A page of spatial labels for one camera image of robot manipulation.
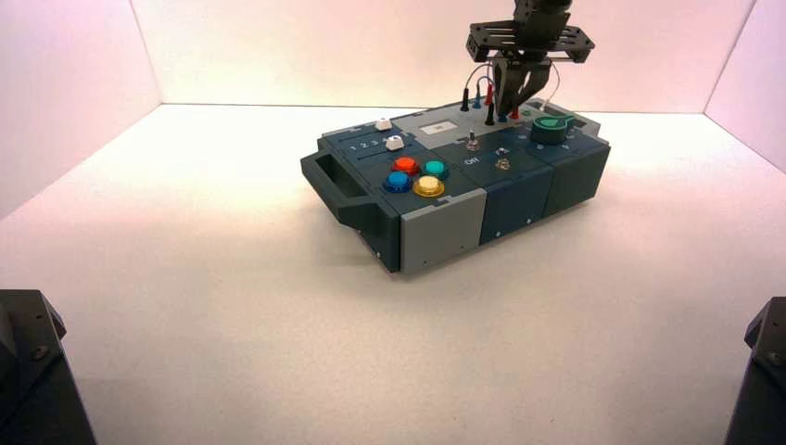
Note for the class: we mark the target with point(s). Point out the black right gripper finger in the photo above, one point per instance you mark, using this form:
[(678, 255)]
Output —
[(535, 80), (506, 86)]

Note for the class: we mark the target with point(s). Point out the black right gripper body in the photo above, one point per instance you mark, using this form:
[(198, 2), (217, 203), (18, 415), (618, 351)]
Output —
[(534, 37)]

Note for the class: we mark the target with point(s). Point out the orange round push button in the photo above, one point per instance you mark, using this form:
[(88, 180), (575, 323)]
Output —
[(406, 165)]

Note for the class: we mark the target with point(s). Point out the dark teal control box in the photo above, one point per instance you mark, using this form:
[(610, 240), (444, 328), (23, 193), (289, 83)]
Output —
[(516, 196)]

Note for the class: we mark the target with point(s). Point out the white slider knob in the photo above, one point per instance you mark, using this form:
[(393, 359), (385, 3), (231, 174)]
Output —
[(383, 124), (395, 144)]

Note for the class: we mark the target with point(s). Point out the white rectangular label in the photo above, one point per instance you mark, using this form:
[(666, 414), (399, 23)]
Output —
[(439, 128)]

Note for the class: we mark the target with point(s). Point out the yellow round push button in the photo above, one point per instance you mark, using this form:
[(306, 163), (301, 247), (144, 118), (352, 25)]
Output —
[(428, 186)]

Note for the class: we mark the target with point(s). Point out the blue round push button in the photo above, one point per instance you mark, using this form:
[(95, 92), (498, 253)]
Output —
[(398, 181)]

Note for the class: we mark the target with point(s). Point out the green rotary knob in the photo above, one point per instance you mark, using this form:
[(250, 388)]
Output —
[(551, 131)]

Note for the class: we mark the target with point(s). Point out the teal round push button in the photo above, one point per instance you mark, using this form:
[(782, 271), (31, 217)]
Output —
[(435, 169)]

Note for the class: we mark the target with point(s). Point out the metal toggle switch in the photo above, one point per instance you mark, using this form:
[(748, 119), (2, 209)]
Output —
[(473, 143), (503, 163)]

